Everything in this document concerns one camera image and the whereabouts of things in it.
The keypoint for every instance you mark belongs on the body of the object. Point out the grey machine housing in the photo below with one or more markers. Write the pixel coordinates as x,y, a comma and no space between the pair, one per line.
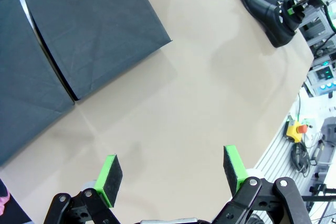
329,134

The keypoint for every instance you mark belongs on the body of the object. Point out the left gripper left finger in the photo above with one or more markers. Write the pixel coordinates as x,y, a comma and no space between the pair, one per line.
110,179

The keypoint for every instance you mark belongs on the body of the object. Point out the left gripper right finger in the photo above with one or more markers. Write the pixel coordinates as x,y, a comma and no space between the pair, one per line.
233,166

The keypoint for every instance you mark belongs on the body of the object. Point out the red and dark clothing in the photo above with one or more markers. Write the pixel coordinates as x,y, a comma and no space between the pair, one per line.
13,208

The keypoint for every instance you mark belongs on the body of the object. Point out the grooved aluminium base plate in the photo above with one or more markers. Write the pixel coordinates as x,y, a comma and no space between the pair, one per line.
278,155

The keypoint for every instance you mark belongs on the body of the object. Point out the electronics box with green lights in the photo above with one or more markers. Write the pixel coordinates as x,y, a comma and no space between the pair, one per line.
323,74

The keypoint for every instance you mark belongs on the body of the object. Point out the aluminium profile frame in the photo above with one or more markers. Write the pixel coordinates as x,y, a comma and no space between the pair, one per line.
312,24

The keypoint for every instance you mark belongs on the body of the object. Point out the yellow emergency stop button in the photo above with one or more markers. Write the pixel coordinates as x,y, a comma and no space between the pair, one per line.
294,130

